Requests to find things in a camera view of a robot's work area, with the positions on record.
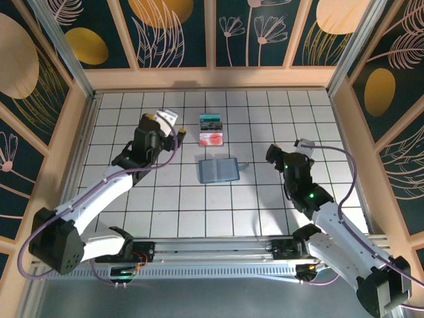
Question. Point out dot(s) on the white card red circles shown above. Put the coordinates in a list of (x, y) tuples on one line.
[(212, 139)]

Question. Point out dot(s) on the blue card holder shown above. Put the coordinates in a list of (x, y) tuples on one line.
[(218, 170)]

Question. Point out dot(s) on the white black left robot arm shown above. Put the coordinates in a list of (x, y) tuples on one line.
[(99, 195)]

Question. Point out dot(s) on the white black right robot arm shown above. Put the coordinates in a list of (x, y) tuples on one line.
[(344, 238)]

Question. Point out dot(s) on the floral panel orange disc leaves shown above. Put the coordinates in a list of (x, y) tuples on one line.
[(159, 33)]

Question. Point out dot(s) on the floral panel small yellow oval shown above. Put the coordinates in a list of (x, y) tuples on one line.
[(86, 46)]

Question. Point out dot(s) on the floral panel pink flowers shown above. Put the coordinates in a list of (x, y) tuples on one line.
[(238, 49)]

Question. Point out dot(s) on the floral panel pale fern leaves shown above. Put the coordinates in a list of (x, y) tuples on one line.
[(407, 185)]

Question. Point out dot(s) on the floral panel single pink flower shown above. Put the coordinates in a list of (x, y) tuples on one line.
[(13, 185)]

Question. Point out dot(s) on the floral panel large peach disc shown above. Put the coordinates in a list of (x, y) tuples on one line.
[(20, 66)]

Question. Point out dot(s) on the grey metal front plate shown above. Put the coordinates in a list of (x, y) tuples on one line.
[(212, 298)]

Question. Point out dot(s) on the floral panel yellow oval fern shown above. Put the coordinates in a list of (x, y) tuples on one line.
[(397, 49)]

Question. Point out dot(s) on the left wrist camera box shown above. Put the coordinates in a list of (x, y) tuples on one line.
[(165, 121)]

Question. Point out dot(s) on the aluminium table side rail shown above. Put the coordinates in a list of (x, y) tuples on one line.
[(81, 149)]

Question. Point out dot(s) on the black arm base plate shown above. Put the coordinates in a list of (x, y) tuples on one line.
[(145, 251), (281, 251)]

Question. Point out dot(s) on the aluminium mounting rail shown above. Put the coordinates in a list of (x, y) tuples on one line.
[(212, 246)]

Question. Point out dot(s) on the aluminium frame post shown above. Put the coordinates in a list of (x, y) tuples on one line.
[(59, 43), (357, 43)]

